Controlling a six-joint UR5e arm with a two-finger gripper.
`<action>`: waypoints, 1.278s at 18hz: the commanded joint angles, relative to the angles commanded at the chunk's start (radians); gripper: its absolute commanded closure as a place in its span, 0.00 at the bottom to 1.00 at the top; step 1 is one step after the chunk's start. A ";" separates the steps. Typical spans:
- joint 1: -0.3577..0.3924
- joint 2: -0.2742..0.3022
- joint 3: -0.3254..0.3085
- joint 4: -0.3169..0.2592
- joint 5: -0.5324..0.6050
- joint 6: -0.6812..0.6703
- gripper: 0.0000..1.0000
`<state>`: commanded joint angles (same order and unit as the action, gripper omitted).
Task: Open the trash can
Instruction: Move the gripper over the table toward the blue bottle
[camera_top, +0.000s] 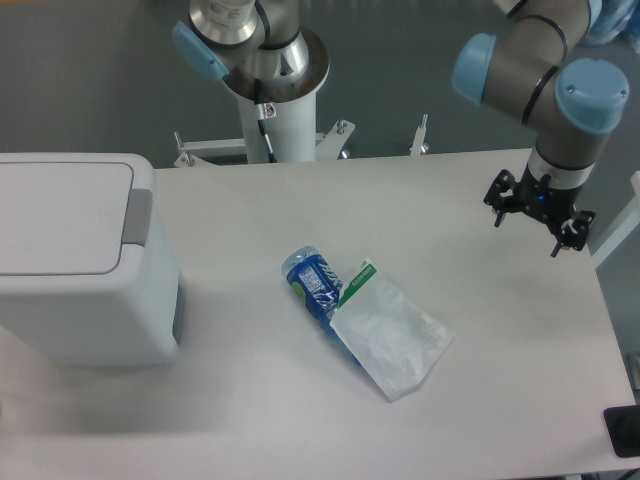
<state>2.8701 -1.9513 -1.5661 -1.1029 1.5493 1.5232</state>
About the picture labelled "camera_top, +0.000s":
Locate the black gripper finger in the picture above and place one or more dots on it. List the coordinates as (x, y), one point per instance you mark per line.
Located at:
(571, 232)
(502, 196)

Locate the black device table corner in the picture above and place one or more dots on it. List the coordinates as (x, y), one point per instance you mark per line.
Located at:
(623, 428)

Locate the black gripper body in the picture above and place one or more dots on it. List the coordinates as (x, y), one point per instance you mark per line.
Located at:
(542, 202)

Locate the blue plastic bag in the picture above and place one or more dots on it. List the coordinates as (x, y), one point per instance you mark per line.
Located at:
(613, 18)

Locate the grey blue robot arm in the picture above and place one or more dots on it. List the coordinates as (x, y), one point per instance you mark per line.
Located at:
(572, 106)

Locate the blue plastic bottle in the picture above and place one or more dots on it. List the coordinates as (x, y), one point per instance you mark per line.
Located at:
(318, 286)

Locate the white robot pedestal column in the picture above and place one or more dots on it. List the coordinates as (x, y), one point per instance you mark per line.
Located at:
(281, 84)

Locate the white pedestal base frame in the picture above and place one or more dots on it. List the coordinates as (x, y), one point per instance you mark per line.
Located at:
(267, 145)

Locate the white frame right edge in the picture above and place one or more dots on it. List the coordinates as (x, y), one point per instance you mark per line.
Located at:
(619, 229)

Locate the white trash can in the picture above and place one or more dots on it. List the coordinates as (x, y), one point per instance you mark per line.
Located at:
(88, 273)

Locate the white plastic bag green strip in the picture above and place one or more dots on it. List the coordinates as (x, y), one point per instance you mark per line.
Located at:
(394, 340)

